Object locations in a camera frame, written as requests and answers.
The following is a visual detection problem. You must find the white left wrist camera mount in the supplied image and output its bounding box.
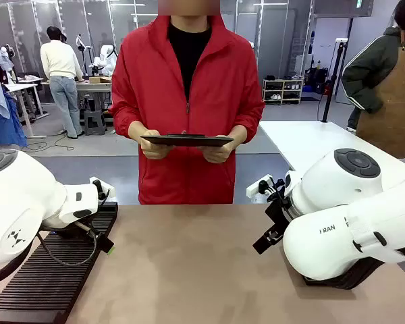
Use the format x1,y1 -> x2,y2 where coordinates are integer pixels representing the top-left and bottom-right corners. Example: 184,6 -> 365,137
89,176 -> 116,199

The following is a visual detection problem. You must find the black tripod pole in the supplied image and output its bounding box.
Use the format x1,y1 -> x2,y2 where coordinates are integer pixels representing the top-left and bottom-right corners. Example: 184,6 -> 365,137
320,37 -> 349,123

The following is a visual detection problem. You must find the small white background desk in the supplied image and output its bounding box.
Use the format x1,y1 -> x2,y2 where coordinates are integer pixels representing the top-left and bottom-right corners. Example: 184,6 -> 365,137
3,78 -> 50,139

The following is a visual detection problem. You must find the person in blue shirt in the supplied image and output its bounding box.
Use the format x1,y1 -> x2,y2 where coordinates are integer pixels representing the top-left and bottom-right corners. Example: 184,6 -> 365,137
0,36 -> 28,148

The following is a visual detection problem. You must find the black equipment pile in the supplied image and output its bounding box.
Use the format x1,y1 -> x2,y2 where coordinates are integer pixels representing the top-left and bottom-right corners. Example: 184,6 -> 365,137
303,60 -> 330,95

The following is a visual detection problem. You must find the white side table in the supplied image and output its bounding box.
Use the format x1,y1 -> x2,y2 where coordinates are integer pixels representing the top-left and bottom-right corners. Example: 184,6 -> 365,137
259,120 -> 405,185

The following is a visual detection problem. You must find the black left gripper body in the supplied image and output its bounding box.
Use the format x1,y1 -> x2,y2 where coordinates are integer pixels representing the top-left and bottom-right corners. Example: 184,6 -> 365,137
49,218 -> 104,241

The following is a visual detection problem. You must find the black rectangular plastic tray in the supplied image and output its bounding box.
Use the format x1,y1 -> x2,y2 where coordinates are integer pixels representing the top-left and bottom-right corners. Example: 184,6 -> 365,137
302,258 -> 385,291

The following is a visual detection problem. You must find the person's right hand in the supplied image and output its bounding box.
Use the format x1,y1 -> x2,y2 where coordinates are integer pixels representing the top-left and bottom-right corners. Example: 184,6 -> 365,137
128,120 -> 175,161

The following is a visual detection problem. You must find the right forearm in red sleeve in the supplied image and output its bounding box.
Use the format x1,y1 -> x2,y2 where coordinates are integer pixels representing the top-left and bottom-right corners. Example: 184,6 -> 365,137
109,101 -> 143,139

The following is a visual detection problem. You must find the person in white sweater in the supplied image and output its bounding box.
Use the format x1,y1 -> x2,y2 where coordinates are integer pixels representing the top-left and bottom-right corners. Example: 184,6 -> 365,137
40,26 -> 85,140

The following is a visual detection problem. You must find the thick black left arm hose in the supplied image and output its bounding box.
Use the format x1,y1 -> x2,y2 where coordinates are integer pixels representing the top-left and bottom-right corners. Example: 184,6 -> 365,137
0,248 -> 33,288

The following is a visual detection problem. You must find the black board tray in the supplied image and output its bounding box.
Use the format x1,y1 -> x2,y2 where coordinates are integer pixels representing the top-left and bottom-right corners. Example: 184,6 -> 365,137
140,134 -> 235,148

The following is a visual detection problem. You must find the dark wall screen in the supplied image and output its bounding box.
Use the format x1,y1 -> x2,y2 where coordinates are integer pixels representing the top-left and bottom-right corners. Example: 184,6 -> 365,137
313,0 -> 374,18

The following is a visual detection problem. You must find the white shoe shelf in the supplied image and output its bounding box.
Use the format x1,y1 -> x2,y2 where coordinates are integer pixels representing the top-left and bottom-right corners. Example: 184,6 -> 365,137
262,78 -> 304,105

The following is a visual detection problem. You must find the left forearm in red sleeve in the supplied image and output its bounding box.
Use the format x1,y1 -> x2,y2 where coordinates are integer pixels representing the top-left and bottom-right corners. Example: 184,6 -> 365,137
238,101 -> 266,144

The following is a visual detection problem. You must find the thin black left wrist cable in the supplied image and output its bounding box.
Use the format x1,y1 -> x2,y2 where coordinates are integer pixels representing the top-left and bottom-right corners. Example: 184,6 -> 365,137
36,221 -> 101,267

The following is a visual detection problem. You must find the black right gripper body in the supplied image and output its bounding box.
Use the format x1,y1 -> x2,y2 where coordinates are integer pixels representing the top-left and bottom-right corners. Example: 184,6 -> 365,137
265,197 -> 293,238

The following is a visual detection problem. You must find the black slotted PCB rack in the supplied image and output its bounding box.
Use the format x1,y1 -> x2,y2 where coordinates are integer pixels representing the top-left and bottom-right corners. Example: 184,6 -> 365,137
0,201 -> 119,324

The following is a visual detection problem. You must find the person in red jacket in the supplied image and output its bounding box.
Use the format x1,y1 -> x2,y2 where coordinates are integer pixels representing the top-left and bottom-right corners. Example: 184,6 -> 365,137
108,0 -> 266,206

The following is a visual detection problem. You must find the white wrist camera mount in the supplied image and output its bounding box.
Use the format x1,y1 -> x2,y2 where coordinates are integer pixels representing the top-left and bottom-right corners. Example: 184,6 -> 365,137
246,174 -> 274,199
89,176 -> 116,199

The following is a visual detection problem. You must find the long white background desk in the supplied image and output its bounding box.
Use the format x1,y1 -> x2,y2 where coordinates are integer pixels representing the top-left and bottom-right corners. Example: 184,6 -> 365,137
40,79 -> 114,128

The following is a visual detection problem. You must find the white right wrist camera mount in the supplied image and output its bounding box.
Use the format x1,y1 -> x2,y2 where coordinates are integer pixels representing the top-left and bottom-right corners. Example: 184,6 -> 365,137
246,174 -> 274,199

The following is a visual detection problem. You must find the grey step stool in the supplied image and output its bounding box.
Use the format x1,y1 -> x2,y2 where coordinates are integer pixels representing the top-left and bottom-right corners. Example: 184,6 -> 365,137
83,109 -> 106,136

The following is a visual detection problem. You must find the stand with white head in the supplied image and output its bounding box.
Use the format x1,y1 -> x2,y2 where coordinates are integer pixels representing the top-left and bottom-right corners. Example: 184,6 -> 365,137
74,33 -> 90,78

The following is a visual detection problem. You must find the person's left hand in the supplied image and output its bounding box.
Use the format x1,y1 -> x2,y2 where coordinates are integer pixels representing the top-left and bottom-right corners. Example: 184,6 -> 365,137
197,125 -> 248,165

